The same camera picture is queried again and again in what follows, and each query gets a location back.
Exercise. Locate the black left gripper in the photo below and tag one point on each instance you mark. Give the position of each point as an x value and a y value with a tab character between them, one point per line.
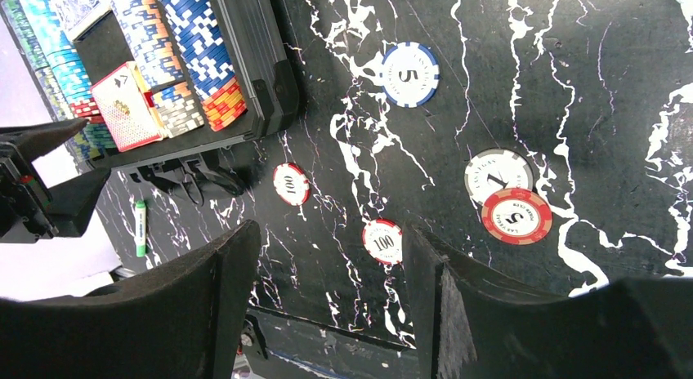
29	210

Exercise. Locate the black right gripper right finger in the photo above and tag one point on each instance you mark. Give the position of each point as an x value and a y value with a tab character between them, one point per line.
471	321

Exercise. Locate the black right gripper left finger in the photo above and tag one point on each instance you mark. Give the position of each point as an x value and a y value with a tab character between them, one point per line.
182	319

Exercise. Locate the red poker card deck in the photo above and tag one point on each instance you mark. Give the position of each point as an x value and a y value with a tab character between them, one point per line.
126	110

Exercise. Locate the blue poker card deck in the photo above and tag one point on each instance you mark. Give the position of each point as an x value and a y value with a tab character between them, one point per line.
78	16

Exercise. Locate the black poker set case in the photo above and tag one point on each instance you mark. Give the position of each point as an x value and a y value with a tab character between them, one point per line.
252	38

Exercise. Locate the green marker pen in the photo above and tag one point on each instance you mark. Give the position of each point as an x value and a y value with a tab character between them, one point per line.
140	228

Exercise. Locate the light blue chip stack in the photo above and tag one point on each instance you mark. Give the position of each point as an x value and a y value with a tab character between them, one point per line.
61	54

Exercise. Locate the red white 100 chip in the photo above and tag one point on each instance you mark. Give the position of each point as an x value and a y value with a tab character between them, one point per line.
382	239
291	184

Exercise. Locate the red 5 chip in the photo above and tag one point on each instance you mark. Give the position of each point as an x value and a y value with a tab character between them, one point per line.
517	216

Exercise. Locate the grey white chip stack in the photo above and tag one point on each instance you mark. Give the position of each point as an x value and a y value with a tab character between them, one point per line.
177	110

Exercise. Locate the grey white 1 chip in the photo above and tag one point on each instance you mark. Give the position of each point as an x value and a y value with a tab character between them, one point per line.
496	169

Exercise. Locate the orange blue chip stack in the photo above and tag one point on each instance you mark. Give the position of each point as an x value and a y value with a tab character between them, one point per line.
149	42

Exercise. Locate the orange red chip stack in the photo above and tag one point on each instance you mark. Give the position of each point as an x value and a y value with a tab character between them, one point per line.
223	107

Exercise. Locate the blue white chip stack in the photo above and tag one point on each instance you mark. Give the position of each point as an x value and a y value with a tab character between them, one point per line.
198	36

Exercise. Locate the blue white 5 chip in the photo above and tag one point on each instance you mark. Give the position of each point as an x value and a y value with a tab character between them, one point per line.
409	74

